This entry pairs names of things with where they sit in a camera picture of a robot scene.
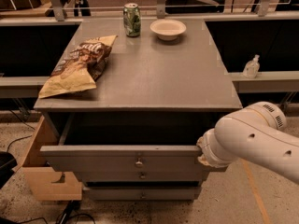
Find grey drawer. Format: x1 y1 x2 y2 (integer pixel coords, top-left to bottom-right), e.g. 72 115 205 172
39 112 228 174
75 171 207 182
83 187 201 201

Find grey top drawer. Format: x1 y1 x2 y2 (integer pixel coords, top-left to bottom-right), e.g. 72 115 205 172
39 112 228 174

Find green soda can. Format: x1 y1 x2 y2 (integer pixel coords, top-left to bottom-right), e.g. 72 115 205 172
123 3 141 37

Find grey side shelf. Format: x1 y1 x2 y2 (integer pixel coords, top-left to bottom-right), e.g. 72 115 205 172
230 71 299 93
0 77 48 98

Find clear sanitizer bottle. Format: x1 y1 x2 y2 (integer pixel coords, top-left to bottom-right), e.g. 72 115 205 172
243 55 260 78

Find grey side shelf left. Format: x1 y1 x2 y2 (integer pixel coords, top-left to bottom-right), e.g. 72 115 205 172
0 77 48 98

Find brown yellow chip bag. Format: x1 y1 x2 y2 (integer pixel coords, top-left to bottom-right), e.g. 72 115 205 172
38 35 117 99

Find light wooden box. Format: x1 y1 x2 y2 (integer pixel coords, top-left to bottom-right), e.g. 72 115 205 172
21 117 82 201

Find black floor cables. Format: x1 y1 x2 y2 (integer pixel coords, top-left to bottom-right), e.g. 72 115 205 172
0 109 97 224

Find white paper bowl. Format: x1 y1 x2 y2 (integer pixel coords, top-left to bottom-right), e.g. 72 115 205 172
150 20 186 41

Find black object at left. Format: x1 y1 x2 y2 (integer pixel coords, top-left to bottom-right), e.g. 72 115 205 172
0 151 17 189

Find grey side shelf right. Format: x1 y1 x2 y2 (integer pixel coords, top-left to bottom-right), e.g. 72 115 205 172
230 71 299 93

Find grey bottom drawer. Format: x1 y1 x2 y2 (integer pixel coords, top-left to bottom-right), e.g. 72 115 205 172
83 187 201 201

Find grey middle drawer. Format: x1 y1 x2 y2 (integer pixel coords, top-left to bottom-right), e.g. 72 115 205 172
75 171 207 182

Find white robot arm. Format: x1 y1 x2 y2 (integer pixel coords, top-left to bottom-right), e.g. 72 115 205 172
197 102 299 184

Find black office chair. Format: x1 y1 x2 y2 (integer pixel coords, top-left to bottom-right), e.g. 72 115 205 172
165 0 225 14

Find grey drawer cabinet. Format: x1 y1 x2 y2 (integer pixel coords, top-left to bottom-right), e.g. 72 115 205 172
35 17 242 188

